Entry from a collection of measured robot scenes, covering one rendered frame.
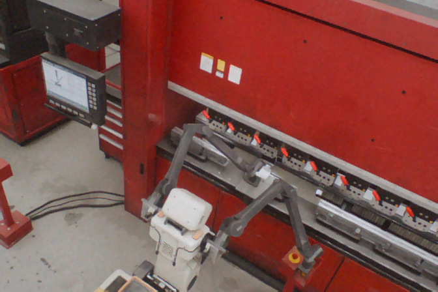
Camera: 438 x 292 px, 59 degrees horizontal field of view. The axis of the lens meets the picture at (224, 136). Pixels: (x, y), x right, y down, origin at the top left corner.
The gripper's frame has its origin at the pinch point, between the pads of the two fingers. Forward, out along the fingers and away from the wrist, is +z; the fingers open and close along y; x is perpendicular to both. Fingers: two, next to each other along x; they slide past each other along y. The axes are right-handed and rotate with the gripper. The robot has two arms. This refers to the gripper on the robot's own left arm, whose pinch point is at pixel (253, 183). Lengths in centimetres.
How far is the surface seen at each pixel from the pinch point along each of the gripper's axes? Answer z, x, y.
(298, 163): -10.3, -23.4, -21.3
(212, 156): 17.6, -8.4, 41.1
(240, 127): -16.0, -25.8, 23.3
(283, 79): -56, -49, 3
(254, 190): 1.8, 3.6, -3.0
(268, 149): -9.3, -22.8, 0.9
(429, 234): 30, -34, -114
